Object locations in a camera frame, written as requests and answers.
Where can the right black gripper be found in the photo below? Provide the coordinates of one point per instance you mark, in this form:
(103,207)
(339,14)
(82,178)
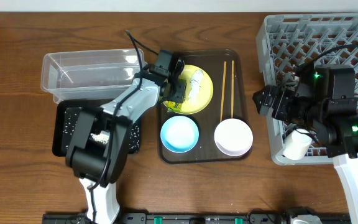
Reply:
(274,104)

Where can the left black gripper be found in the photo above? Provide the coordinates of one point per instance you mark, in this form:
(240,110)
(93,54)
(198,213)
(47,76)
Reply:
(177,90)

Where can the white tissue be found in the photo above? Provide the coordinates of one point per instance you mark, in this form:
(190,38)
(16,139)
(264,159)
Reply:
(195,83)

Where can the green snack wrapper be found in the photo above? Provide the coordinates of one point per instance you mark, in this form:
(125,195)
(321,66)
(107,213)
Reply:
(173,106)

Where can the white cup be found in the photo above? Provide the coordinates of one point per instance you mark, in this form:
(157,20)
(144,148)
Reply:
(297,144)

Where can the white pink round bowl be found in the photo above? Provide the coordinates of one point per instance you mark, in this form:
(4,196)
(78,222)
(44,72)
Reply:
(233,137)

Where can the wooden chopstick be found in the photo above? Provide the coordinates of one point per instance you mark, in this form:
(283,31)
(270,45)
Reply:
(223,91)
(232,88)

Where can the light blue bowl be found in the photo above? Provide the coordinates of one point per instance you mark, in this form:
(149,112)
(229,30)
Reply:
(179,134)

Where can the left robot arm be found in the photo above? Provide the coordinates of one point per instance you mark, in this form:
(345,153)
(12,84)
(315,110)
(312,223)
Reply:
(98,149)

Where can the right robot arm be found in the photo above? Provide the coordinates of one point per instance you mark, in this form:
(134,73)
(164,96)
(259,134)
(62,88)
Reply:
(323,102)

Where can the grey dishwasher rack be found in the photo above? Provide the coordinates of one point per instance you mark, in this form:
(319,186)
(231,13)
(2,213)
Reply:
(287,40)

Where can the clear plastic waste bin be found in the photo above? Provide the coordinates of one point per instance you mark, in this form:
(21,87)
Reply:
(90,74)

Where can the black plastic waste tray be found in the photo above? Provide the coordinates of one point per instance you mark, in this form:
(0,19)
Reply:
(66,119)

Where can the dark brown serving tray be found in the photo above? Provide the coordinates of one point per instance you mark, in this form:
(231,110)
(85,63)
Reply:
(212,61)

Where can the yellow round plate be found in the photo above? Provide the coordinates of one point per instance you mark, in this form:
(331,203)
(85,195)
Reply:
(205,95)

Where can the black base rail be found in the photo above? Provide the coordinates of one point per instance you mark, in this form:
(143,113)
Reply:
(293,215)

